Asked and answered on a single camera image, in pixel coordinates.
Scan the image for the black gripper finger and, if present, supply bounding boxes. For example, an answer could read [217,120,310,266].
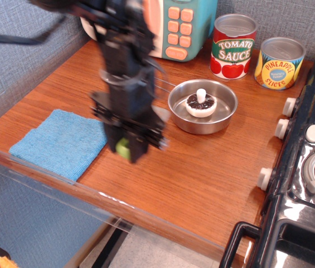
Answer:
[104,124,124,153]
[128,133,149,163]

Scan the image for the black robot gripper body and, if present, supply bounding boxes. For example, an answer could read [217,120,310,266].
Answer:
[90,72,156,136]

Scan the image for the green handled grey spatula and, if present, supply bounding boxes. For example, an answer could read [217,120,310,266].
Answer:
[115,104,172,161]

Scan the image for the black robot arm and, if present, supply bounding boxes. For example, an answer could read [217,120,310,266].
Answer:
[31,1,168,163]

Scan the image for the blue cloth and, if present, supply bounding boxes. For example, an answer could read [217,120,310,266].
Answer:
[9,109,107,181]

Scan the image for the toy mushroom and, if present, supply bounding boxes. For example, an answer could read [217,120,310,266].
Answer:
[186,88,217,118]

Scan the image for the small steel frying pan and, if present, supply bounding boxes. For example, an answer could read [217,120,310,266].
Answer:
[153,78,239,135]

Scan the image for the toy microwave oven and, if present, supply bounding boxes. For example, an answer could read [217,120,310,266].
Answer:
[79,0,219,63]

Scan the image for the clear acrylic barrier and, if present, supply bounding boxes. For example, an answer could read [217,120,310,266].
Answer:
[0,152,221,267]

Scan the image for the tomato sauce can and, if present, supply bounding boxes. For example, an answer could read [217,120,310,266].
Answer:
[210,13,258,80]

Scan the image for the grey stove knob lower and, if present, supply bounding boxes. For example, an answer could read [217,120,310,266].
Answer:
[257,167,273,191]

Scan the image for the grey stove knob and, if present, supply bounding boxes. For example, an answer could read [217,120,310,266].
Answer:
[257,167,273,191]
[282,98,297,117]
[274,119,289,140]

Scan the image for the grey stove knob middle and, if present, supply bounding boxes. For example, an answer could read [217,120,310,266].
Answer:
[274,119,289,140]

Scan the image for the grey stove knob upper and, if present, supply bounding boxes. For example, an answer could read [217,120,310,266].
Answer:
[282,98,297,117]

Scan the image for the pineapple slices can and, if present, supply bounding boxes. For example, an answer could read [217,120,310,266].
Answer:
[254,37,306,90]

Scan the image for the black toy stove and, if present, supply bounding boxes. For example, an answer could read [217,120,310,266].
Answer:
[220,61,315,267]

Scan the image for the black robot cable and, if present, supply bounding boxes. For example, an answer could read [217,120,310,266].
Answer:
[0,16,66,46]

